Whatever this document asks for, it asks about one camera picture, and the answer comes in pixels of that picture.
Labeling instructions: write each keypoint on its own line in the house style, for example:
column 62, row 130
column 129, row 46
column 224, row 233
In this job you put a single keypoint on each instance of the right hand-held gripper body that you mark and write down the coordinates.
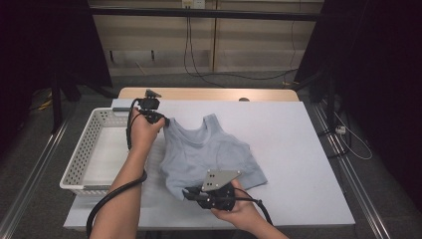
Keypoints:
column 215, row 181

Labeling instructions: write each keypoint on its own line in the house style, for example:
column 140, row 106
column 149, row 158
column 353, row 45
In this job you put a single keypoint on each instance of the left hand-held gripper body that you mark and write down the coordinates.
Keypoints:
column 149, row 104

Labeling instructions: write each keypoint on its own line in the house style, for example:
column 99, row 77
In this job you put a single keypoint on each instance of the light blue tank top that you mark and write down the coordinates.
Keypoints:
column 199, row 156

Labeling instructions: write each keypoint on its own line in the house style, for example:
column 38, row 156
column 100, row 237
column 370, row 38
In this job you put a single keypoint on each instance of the white perforated plastic basket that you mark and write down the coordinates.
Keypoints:
column 106, row 152

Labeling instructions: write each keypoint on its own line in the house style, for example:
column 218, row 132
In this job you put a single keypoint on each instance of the person's left hand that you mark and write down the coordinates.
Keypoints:
column 142, row 132

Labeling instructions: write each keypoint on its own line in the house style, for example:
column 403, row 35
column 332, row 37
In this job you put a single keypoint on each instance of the person's right hand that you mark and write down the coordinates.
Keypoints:
column 244, row 212

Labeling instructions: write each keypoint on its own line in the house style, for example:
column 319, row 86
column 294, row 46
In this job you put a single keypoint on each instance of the wooden table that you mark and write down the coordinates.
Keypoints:
column 199, row 94

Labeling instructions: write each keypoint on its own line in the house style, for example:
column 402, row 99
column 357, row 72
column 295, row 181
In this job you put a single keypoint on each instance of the black metal stand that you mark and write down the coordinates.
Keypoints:
column 330, row 109
column 56, row 109

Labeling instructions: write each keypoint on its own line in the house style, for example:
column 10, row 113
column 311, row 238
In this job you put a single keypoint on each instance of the black curtain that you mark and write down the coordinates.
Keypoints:
column 381, row 66
column 40, row 40

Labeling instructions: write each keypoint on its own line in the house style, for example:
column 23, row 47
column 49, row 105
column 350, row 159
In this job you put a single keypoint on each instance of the white plug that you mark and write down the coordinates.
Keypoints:
column 340, row 130

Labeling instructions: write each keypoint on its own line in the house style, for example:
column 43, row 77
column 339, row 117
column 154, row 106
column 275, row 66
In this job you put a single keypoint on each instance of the white wall socket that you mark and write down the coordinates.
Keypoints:
column 198, row 4

